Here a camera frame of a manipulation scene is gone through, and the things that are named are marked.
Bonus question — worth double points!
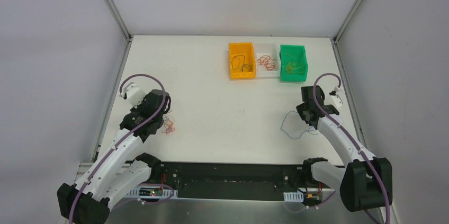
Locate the blue wire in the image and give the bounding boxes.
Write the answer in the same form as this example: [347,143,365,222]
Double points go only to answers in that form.
[230,53,253,74]
[280,111,320,140]

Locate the coloured wire bundle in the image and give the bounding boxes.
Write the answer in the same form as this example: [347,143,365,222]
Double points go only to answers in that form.
[161,110,176,136]

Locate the yellow wire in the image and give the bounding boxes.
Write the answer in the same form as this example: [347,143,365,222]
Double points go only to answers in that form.
[283,60,305,75]

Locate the red wires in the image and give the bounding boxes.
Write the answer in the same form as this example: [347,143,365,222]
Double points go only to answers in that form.
[257,55,276,71]

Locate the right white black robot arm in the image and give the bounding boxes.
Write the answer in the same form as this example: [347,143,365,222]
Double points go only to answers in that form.
[296,86,392,212]

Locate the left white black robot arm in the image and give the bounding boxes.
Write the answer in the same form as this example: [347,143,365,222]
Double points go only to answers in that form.
[57,89,171,223]

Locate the green plastic bin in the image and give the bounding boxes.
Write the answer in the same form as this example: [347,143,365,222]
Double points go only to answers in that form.
[280,44,308,83]

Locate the white plastic bin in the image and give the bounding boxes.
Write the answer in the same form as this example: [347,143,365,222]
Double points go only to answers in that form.
[253,43,281,78]

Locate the orange plastic bin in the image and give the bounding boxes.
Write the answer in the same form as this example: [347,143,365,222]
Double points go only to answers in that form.
[228,42,256,79]

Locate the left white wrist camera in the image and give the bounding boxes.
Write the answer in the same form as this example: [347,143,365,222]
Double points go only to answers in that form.
[120,82,146,107]

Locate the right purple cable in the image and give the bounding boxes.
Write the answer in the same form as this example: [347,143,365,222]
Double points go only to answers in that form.
[312,73,393,224]

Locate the purple cable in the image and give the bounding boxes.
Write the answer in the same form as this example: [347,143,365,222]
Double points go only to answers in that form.
[68,74,176,224]
[312,73,393,224]

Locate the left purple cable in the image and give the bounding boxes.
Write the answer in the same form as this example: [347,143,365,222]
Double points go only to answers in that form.
[68,74,176,224]

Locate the right white cable duct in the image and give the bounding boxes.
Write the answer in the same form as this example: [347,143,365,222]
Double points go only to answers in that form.
[283,191,304,202]

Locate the white cable duct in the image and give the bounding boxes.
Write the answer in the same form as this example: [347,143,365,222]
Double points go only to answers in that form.
[283,191,304,202]
[124,186,178,200]

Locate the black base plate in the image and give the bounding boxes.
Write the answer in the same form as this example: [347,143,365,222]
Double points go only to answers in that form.
[143,162,328,201]

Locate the left white cable duct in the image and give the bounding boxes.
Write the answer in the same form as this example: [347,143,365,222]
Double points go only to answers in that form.
[124,186,178,200]

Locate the left aluminium frame post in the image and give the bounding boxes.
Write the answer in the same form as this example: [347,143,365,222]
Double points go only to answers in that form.
[104,0,132,42]

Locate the aluminium frame post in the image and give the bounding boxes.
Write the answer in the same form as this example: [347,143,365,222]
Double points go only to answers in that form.
[334,0,364,44]
[104,0,132,42]

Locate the right aluminium frame post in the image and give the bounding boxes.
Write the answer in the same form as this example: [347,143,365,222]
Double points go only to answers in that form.
[334,0,364,44]

